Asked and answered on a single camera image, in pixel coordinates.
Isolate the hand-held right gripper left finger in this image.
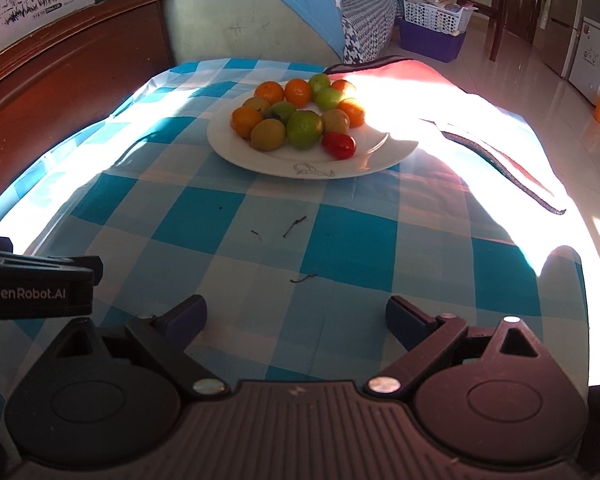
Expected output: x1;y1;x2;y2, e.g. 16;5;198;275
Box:
55;294;229;401

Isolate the pale green cushion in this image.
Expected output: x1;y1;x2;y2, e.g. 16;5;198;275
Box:
162;0;343;66

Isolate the red-brown wooden bed frame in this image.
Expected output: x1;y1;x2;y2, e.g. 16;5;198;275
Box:
0;0;177;223

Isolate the blue plastic bin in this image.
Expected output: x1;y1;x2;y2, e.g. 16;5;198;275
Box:
397;19;467;63

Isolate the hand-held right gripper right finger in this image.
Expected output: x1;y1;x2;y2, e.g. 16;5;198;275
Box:
365;295;551;398

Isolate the blue houndstooth sofa cover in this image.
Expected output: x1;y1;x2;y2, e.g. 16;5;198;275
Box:
341;0;401;65

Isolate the pink towel with dark trim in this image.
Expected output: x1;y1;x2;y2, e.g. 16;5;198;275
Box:
324;55;568;217

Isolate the red cherry tomato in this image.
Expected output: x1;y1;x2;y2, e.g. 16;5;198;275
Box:
321;131;356;160

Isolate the silver refrigerator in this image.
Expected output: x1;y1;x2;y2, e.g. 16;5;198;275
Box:
532;0;588;78

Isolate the white plate with line drawing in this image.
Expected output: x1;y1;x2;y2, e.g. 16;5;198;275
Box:
206;80;420;180

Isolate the white plastic basket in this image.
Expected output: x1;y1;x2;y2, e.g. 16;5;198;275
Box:
399;0;476;37

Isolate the dark wooden chair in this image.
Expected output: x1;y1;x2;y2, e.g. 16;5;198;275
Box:
489;0;516;61

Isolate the small white appliance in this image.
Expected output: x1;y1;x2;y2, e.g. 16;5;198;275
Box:
567;16;600;106

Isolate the blue white checkered tablecloth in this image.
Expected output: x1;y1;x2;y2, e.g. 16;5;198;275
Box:
0;57;593;391

